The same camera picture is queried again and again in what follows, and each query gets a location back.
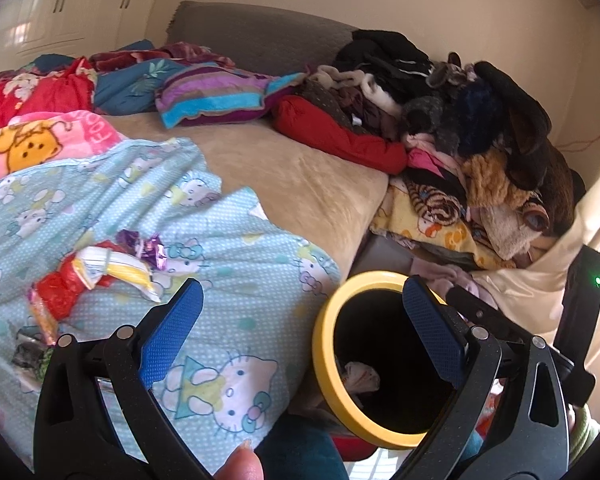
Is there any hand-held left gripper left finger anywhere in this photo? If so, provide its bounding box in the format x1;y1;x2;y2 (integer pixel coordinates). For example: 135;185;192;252
32;276;216;480

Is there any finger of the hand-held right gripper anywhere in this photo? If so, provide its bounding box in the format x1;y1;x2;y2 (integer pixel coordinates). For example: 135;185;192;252
447;285;531;356

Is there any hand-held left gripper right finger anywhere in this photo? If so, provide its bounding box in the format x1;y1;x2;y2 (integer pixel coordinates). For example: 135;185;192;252
365;274;571;480

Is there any white plastic snack packet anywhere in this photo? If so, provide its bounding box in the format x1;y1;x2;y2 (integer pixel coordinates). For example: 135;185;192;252
75;241;162;305

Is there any purple snack wrapper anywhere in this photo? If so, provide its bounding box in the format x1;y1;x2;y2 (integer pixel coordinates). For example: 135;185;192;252
116;229;170;275

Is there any yellow rimmed black trash bin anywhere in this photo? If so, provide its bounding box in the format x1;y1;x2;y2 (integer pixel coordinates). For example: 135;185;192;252
312;270;461;451

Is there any red crinkled snack wrapper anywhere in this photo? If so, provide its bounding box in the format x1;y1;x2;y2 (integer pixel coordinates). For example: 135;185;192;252
34;254;98;322

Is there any black green snack packet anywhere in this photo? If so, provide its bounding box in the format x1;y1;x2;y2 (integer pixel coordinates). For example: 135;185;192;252
11;326;57;378

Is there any person's left hand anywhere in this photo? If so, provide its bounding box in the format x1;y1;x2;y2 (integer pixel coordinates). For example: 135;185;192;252
214;439;267;480

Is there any lavender sweater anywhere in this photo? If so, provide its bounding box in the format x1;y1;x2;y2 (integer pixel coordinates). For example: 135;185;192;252
412;259;498;311

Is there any cream cloth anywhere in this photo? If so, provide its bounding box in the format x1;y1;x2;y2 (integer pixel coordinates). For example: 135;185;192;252
472;160;600;426

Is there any yellow cartoon blanket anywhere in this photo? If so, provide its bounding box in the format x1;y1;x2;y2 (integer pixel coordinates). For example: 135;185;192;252
370;180;516;271

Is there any light blue cat print blanket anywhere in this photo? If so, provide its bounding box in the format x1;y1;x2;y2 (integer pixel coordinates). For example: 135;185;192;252
0;137;343;476

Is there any tiger striped cloth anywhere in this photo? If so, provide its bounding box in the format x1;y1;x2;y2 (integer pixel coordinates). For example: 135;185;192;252
410;182;467;227

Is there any person's teal clothing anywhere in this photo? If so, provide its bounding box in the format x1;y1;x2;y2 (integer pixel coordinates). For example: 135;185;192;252
254;412;351;480

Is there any beige bed sheet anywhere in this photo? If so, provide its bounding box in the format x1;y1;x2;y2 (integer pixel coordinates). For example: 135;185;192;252
100;112;391;281

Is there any pile of assorted clothes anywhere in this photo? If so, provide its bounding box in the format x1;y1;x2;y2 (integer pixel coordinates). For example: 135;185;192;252
305;30;588;271

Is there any red cushion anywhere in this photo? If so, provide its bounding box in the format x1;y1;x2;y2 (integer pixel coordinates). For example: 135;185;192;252
270;95;408;176

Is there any pink cartoon blanket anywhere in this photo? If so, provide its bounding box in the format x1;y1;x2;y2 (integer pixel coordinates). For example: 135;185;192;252
0;110;128;193

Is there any purple striped pillow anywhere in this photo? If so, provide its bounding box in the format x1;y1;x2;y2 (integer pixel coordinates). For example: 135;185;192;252
155;62;306;128

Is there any blue floral quilt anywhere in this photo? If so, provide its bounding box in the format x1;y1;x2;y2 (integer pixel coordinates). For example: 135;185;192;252
32;40;191;116

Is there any red floral quilt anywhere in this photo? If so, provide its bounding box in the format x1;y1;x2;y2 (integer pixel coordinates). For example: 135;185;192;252
0;57;98;131

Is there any grey fabric headboard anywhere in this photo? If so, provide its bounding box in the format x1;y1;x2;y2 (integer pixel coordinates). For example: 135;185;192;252
165;0;361;68

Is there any white glossy wardrobe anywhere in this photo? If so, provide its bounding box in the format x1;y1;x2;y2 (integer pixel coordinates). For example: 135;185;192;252
0;0;171;61

